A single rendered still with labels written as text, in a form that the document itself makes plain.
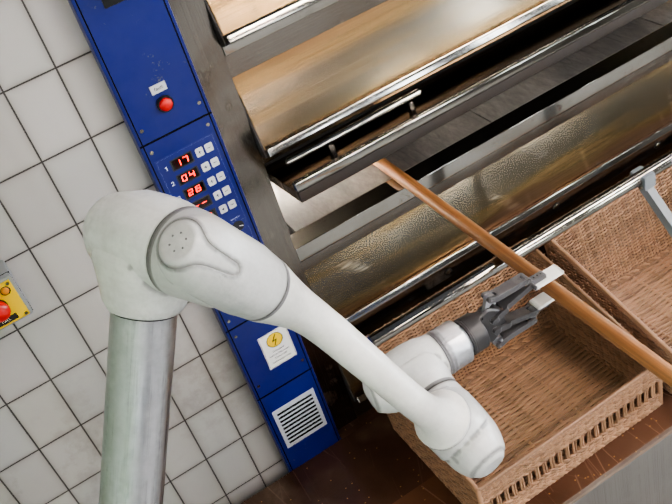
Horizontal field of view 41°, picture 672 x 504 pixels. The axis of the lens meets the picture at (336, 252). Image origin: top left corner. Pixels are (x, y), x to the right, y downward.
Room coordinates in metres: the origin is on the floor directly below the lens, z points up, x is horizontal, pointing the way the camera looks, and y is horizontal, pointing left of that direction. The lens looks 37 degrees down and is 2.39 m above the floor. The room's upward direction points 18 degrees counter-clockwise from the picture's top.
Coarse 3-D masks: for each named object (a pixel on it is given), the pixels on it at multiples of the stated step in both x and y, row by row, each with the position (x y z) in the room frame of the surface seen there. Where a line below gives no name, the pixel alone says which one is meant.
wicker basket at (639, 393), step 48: (480, 288) 1.73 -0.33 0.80; (576, 288) 1.62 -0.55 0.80; (528, 336) 1.71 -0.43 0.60; (576, 336) 1.65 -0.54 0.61; (480, 384) 1.61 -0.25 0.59; (528, 384) 1.56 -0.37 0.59; (576, 384) 1.51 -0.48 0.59; (624, 384) 1.34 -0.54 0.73; (528, 432) 1.41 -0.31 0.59; (576, 432) 1.29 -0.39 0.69; (528, 480) 1.24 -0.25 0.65
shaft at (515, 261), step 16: (384, 160) 1.83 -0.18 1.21; (400, 176) 1.75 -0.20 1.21; (416, 192) 1.68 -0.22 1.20; (432, 192) 1.65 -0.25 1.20; (432, 208) 1.61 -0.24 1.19; (448, 208) 1.57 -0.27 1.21; (464, 224) 1.50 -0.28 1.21; (480, 240) 1.44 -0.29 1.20; (496, 240) 1.42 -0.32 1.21; (496, 256) 1.39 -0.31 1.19; (512, 256) 1.35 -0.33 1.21; (528, 272) 1.30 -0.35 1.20; (544, 288) 1.25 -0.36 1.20; (560, 288) 1.22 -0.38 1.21; (576, 304) 1.17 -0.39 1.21; (592, 320) 1.12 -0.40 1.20; (608, 320) 1.11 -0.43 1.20; (608, 336) 1.08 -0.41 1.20; (624, 336) 1.06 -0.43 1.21; (640, 352) 1.02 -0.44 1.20; (656, 368) 0.98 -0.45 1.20
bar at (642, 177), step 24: (648, 168) 1.52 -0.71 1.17; (624, 192) 1.49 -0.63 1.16; (648, 192) 1.50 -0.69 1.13; (576, 216) 1.45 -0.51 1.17; (528, 240) 1.42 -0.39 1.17; (504, 264) 1.39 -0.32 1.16; (456, 288) 1.35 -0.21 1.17; (408, 312) 1.33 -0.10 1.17; (432, 312) 1.33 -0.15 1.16; (384, 336) 1.29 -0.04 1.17
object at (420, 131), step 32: (608, 0) 1.90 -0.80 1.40; (544, 32) 1.85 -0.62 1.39; (608, 32) 1.76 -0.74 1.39; (480, 64) 1.81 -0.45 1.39; (544, 64) 1.71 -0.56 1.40; (448, 96) 1.70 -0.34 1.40; (480, 96) 1.65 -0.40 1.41; (384, 128) 1.66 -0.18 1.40; (416, 128) 1.60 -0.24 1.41; (320, 160) 1.62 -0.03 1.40; (288, 192) 1.56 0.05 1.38; (320, 192) 1.52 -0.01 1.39
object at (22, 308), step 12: (0, 264) 1.45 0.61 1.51; (0, 276) 1.41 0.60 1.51; (12, 276) 1.43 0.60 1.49; (0, 288) 1.39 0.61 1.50; (12, 288) 1.40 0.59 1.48; (0, 300) 1.39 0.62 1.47; (12, 300) 1.39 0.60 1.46; (24, 300) 1.40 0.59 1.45; (12, 312) 1.39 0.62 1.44; (24, 312) 1.39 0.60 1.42; (0, 324) 1.38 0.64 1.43
